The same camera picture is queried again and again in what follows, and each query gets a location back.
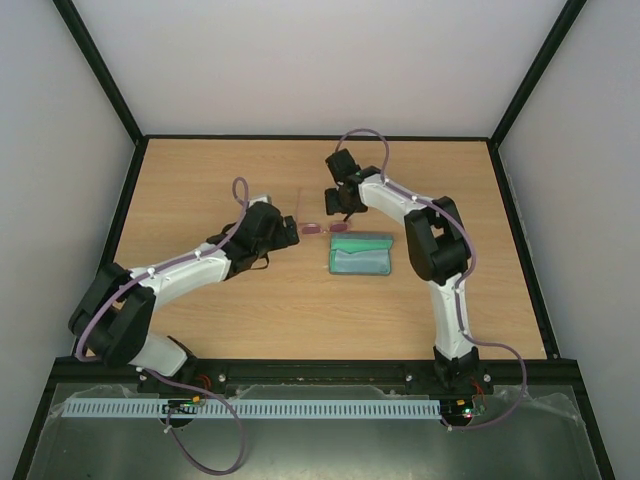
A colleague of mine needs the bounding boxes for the pink sunglasses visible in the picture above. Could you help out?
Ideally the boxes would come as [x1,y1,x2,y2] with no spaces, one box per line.
[294,188,351,236]

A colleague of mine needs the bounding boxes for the grey-green glasses case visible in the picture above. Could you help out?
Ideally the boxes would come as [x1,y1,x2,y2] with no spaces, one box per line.
[328,232,394,276]

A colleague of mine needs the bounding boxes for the blue cleaning cloth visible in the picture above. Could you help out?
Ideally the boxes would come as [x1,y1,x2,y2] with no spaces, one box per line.
[330,249,391,275]

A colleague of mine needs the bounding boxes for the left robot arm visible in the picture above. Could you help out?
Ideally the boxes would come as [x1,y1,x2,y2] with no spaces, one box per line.
[68,199,299,380]

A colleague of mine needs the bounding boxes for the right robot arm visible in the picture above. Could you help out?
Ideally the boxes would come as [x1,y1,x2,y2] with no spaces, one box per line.
[325,149,479,392]

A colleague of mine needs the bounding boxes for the left circuit board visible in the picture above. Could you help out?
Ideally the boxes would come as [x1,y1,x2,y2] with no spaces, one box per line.
[160,395,207,415]

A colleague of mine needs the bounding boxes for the circuit board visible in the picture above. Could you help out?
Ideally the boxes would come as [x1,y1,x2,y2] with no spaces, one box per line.
[160,395,207,415]
[440,396,487,427]

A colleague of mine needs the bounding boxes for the right circuit board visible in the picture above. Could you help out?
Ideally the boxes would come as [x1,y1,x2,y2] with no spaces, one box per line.
[440,396,487,427]

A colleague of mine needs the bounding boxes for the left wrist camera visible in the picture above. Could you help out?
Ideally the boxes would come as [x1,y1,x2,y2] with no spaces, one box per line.
[249,194,272,206]

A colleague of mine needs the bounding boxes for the light blue cable duct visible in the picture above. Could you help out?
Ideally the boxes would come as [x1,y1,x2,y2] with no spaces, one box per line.
[62,398,441,420]

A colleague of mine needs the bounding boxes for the black aluminium front rail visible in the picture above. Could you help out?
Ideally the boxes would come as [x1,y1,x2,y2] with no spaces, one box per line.
[47,357,586,398]

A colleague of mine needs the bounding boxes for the black cage frame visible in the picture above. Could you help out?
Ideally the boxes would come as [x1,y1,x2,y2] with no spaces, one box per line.
[14,0,614,479]

